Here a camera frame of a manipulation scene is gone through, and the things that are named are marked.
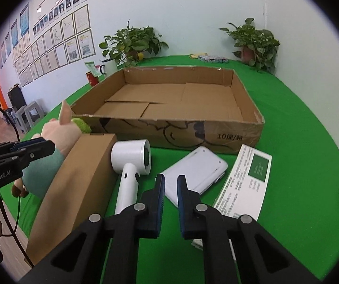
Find green packet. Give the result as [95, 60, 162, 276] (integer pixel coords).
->
[84, 62, 99, 76]

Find white mug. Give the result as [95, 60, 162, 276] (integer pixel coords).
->
[99, 60, 118, 76]

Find blue wall poster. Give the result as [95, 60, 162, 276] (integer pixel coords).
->
[10, 19, 19, 49]
[19, 4, 29, 37]

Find white and green carton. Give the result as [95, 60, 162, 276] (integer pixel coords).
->
[191, 144, 273, 250]

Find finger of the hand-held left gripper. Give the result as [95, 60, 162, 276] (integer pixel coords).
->
[9, 138, 46, 152]
[0, 140, 55, 169]

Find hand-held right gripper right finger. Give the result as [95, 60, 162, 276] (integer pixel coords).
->
[177, 175, 321, 284]

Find colourful packets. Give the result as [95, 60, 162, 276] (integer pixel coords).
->
[200, 56, 229, 63]

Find potted plant in red pot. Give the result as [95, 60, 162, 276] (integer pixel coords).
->
[218, 18, 281, 75]

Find green fuzzy toy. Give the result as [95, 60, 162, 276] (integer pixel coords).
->
[72, 118, 92, 133]

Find white hair dryer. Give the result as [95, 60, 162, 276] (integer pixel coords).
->
[111, 139, 152, 216]

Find long brown cardboard box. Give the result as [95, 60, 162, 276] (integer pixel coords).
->
[24, 133, 119, 268]

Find red cup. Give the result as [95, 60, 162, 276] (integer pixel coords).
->
[86, 71, 100, 87]

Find green tablecloth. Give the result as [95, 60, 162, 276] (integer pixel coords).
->
[0, 54, 339, 284]

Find grey plastic stool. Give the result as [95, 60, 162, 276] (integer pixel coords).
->
[15, 108, 29, 133]
[24, 101, 44, 128]

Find black cable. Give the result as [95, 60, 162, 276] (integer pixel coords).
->
[0, 100, 35, 268]

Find group of framed wall certificates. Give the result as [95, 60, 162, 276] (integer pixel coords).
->
[0, 4, 96, 88]

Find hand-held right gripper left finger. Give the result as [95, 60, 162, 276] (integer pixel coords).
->
[18, 173, 166, 284]

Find large cardboard box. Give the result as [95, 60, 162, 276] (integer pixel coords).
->
[70, 67, 266, 155]

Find white rectangular device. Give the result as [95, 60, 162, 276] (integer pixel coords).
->
[160, 146, 228, 208]

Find pink pig plush toy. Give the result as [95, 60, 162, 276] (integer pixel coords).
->
[13, 100, 83, 199]

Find bushy potted plant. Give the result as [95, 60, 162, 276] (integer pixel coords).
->
[99, 20, 169, 68]

